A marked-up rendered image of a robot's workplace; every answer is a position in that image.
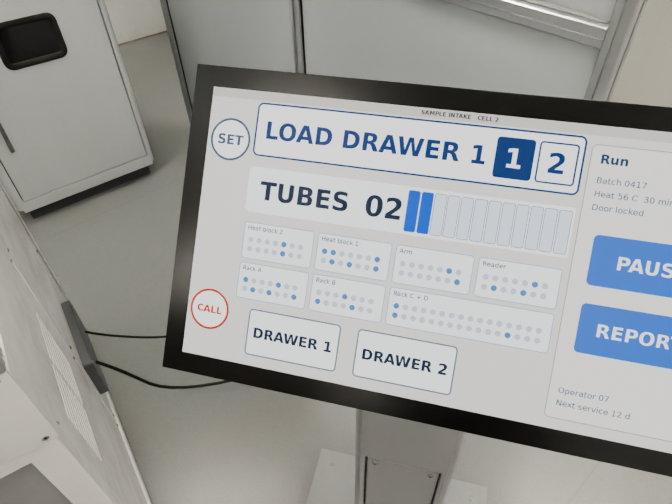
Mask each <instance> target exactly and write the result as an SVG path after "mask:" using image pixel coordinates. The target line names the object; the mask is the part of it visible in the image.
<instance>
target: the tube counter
mask: <svg viewBox="0 0 672 504"><path fill-rule="evenodd" d="M575 212H576V208H571V207H563V206H555V205H548V204H540V203H532V202H525V201H517V200H509V199H502V198H494V197H486V196H479V195H471V194H463V193H456V192H448V191H440V190H433V189H425V188H417V187H410V186H402V185H394V184H387V183H379V182H371V181H366V185H365V192H364V199H363V206H362V213H361V220H360V227H359V228H366V229H372V230H379V231H386V232H393V233H399V234H406V235H413V236H420V237H426V238H433V239H440V240H447V241H453V242H460V243H467V244H473V245H480V246H487V247H494V248H500V249H507V250H514V251H521V252H527V253H534V254H541V255H548V256H554V257H561V258H567V256H568V251H569V245H570V240H571V234H572V229H573V223H574V218H575Z"/></svg>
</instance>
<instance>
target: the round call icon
mask: <svg viewBox="0 0 672 504"><path fill-rule="evenodd" d="M232 292H233V291H229V290H224V289H218V288H213V287H207V286H202V285H196V284H192V289H191V297H190V305H189V314H188V322H187V326H189V327H194V328H199V329H204V330H209V331H214V332H219V333H224V334H227V331H228V324H229V316H230V308H231V300H232Z"/></svg>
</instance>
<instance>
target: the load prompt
mask: <svg viewBox="0 0 672 504"><path fill-rule="evenodd" d="M588 140H589V136H584V135H574V134H565V133H555V132H545V131H536V130H526V129H517V128H507V127H498V126H488V125H479V124H469V123H459V122H450V121H440V120H431V119H421V118H412V117H402V116H393V115H383V114H373V113H364V112H354V111H345V110H335V109H326V108H316V107H307V106H297V105H287V104H278V103H268V102H258V110H257V118H256V126H255V134H254V142H253V150H252V156H260V157H268V158H276V159H284V160H292V161H299V162H307V163H315V164H323V165H331V166H339V167H347V168H355V169H363V170H371V171H379V172H387V173H395V174H402V175H410V176H418V177H426V178H434V179H442V180H450V181H458V182H466V183H474V184H482V185H490V186H498V187H506V188H513V189H521V190H529V191H537V192H545V193H553V194H561V195H569V196H577V197H578V195H579V190H580V184H581V179H582V173H583V168H584V162H585V157H586V151H587V146H588Z"/></svg>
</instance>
